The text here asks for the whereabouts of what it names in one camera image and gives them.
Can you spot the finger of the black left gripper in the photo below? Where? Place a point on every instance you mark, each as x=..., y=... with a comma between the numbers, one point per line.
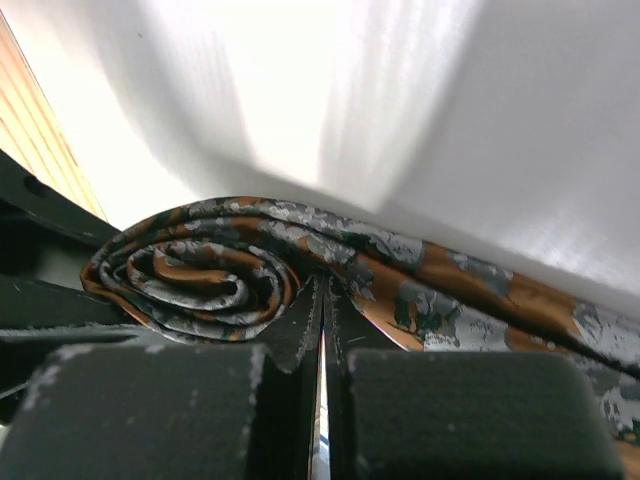
x=25, y=197
x=38, y=317

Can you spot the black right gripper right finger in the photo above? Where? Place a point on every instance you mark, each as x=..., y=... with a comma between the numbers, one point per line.
x=394, y=414

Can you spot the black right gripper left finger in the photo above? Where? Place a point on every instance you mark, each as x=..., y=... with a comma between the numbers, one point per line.
x=166, y=411

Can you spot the orange grey patterned tie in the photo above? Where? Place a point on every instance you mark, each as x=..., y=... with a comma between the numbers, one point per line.
x=225, y=269

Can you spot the wooden grid organizer tray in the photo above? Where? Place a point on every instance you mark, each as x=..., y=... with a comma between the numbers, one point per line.
x=31, y=133

